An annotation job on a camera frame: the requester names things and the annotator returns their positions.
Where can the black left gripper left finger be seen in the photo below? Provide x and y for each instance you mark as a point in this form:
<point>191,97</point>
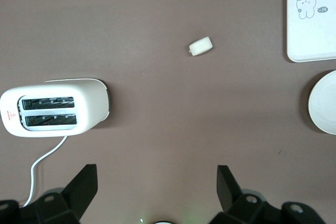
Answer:
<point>78,192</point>

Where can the white two-slot toaster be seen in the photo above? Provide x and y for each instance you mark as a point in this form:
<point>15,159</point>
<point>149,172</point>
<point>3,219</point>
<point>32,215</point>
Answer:
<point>56,107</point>

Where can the white tray with bear drawing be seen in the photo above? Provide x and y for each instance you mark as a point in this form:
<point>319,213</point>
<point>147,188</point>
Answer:
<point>312,22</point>

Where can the small white bun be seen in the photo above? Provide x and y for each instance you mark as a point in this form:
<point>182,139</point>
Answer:
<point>200,45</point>

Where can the round white plate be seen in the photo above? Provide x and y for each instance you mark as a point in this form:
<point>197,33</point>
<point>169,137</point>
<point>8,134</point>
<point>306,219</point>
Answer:
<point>324,102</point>

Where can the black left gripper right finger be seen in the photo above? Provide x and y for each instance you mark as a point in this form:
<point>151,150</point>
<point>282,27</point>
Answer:
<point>231,195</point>

